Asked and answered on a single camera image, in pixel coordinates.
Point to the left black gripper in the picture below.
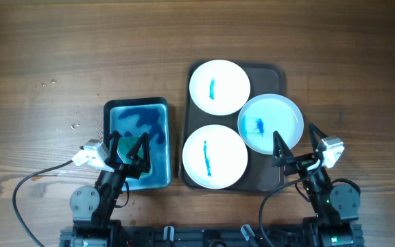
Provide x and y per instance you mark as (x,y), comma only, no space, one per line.
(131,171)

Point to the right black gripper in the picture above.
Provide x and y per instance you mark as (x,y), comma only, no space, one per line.
(300,163)

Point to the green yellow sponge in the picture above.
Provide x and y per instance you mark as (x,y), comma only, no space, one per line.
(125,144)

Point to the light blue plate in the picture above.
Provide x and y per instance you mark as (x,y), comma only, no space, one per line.
(264,114)

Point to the white plate stained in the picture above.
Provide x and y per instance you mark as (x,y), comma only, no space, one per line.
(215,156)
(219,87)

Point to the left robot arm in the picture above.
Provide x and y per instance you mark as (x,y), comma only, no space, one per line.
(92,206)

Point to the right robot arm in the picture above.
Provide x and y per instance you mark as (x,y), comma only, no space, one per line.
(335,202)

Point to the black tray with blue water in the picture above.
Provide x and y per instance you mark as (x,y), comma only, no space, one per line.
(132,118)

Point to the brown plastic serving tray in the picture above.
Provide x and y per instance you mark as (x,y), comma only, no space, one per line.
(260,176)

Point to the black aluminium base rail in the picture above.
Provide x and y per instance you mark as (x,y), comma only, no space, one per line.
(279,235)

